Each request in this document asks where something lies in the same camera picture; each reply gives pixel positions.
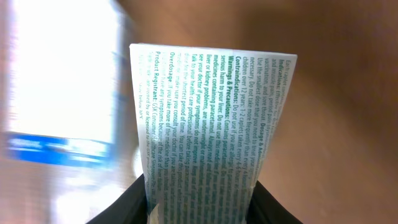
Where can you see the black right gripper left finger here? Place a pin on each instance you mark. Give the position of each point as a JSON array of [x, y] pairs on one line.
[[129, 208]]

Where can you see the white green medicine box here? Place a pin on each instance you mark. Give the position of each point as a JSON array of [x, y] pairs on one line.
[[205, 119]]

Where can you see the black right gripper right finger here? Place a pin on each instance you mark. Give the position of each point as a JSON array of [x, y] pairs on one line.
[[265, 209]]

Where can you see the blue white medicine box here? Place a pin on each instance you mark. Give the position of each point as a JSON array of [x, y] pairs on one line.
[[63, 69]]

